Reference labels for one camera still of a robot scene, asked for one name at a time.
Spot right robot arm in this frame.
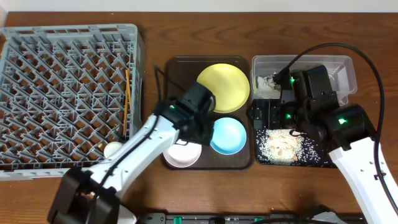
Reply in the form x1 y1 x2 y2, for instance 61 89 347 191
246 65 397 223

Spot clear plastic bin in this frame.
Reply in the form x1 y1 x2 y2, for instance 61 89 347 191
250 55 358 105

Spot pink bowl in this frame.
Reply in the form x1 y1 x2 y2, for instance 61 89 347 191
163 139 202 168

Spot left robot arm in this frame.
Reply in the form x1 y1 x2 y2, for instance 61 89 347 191
47 99 215 223

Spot blue bowl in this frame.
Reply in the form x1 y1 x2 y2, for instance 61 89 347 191
210 117 247 156

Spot yellow plate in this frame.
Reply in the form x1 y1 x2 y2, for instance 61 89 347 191
197 63 250 113

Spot white cup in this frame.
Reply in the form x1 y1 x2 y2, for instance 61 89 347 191
103 142 123 159

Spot black waste tray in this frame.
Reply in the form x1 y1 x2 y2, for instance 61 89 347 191
246 99 335 168

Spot wooden chopstick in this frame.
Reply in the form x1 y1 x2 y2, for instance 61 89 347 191
123 69 129 137
126 68 132 112

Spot crumpled white tissue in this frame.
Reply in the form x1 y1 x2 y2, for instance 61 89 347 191
257 76 280 99

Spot rice and nut scraps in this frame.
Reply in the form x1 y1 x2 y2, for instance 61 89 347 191
255 129 325 166

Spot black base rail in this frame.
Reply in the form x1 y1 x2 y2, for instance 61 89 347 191
137 205 367 224

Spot dark brown serving tray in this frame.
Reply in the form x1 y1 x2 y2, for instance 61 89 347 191
164 55 254 170

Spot grey dish rack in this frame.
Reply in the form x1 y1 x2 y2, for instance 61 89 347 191
1 24 146 181

